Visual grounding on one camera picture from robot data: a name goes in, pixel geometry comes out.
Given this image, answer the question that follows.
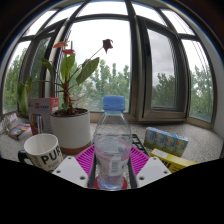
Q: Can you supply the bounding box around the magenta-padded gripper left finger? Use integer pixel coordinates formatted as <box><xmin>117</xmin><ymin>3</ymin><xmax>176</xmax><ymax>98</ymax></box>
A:
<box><xmin>52</xmin><ymin>143</ymin><xmax>98</xmax><ymax>189</ymax></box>

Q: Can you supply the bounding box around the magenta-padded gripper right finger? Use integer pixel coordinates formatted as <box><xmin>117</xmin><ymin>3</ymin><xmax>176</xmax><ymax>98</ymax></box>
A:
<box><xmin>127</xmin><ymin>144</ymin><xmax>173</xmax><ymax>189</ymax></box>

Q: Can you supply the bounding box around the clear blue-capped water bottle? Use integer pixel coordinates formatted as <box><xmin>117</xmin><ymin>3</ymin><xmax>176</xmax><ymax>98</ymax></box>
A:
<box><xmin>92</xmin><ymin>95</ymin><xmax>133</xmax><ymax>191</ymax></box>

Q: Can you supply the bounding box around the yellow box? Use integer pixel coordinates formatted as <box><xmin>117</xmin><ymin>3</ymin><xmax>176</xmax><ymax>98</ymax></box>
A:
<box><xmin>149</xmin><ymin>148</ymin><xmax>199</xmax><ymax>174</ymax></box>

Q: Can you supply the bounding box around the flat round red coaster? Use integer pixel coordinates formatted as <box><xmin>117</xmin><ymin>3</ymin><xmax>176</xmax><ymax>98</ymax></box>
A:
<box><xmin>93</xmin><ymin>175</ymin><xmax>129</xmax><ymax>191</ymax></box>

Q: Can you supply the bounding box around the blue green carton pack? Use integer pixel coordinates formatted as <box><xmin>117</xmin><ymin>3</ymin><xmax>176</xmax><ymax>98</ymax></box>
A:
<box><xmin>143</xmin><ymin>126</ymin><xmax>190</xmax><ymax>158</ymax></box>

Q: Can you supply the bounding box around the white mug with black lettering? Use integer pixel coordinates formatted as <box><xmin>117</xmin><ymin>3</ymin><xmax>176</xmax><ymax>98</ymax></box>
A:
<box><xmin>17</xmin><ymin>133</ymin><xmax>64</xmax><ymax>173</ymax></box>

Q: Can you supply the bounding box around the black grid trivet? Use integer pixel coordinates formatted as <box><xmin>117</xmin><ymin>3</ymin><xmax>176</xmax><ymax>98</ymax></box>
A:
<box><xmin>131</xmin><ymin>133</ymin><xmax>150</xmax><ymax>156</ymax></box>

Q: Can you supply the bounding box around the potted plant in white pot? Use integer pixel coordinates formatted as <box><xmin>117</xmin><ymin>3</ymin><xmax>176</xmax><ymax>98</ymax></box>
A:
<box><xmin>17</xmin><ymin>38</ymin><xmax>115</xmax><ymax>156</ymax></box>

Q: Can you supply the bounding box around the red white spool-print box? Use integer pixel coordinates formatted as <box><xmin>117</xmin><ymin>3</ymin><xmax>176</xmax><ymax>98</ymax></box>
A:
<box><xmin>27</xmin><ymin>97</ymin><xmax>60</xmax><ymax>136</ymax></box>

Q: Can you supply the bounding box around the dark box with colourful stripes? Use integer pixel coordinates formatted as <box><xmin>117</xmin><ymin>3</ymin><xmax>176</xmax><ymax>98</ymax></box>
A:
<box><xmin>8</xmin><ymin>122</ymin><xmax>33</xmax><ymax>141</ymax></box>

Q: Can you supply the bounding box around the white power strip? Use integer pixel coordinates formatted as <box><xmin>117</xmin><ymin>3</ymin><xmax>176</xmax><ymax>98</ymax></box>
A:
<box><xmin>0</xmin><ymin>112</ymin><xmax>19</xmax><ymax>135</ymax></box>

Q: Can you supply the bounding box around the metal-framed window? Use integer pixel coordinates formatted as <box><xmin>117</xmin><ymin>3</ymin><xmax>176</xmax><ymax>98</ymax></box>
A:
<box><xmin>0</xmin><ymin>0</ymin><xmax>218</xmax><ymax>130</ymax></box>

